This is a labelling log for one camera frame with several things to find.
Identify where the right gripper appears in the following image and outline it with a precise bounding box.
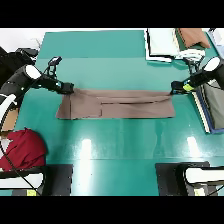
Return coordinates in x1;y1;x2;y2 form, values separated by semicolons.
170;79;189;96

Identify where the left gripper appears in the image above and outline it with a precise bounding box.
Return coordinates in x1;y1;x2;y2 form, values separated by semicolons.
60;81;75;96

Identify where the blue garment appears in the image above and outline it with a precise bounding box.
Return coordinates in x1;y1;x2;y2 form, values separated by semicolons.
192;90;224;135

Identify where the grey garment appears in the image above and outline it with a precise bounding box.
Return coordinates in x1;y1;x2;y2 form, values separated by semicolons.
203;82;224;131

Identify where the white garment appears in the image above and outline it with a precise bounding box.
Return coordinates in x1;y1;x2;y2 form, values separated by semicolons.
145;28;182;63

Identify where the rust brown garment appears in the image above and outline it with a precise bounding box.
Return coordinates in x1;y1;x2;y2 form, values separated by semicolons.
177;28;212;50

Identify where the red garment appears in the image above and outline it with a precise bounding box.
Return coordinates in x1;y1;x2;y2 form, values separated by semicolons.
0;127;48;172

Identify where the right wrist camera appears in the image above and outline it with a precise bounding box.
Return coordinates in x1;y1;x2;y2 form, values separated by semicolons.
186;55;205;75

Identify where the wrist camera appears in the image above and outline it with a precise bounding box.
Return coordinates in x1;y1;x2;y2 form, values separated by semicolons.
46;56;64;77
186;55;205;75

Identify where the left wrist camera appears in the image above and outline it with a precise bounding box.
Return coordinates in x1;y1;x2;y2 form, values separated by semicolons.
46;56;64;77

